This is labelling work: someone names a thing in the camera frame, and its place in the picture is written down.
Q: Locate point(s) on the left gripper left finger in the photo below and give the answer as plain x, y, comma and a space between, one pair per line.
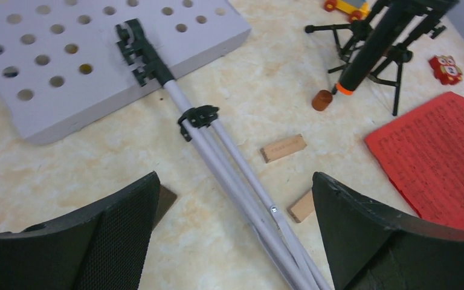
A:
102, 245

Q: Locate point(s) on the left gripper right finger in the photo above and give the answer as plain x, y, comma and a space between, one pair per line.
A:
371, 245

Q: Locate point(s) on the white music stand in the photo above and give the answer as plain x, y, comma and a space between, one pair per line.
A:
66, 64

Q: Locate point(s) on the light wooden block front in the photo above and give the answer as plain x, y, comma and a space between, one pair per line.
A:
302, 207

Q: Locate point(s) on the light wooden block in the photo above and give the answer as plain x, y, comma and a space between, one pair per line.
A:
282, 148
302, 207

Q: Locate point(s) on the dark brown block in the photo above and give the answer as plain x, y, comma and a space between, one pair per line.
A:
167, 199

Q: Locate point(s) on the light wooden block middle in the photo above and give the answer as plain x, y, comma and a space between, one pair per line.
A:
282, 148

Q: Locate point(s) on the small brown cylinder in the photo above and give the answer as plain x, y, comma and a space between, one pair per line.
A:
322, 100

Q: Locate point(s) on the red owl toy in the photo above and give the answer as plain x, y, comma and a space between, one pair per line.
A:
446, 70

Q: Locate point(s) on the black microphone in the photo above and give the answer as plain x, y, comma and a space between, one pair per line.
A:
397, 17

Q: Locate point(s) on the black mic tripod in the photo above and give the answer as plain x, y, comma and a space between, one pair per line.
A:
349, 39

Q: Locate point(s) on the blue yellow toy block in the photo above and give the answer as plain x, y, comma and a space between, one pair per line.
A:
354, 9

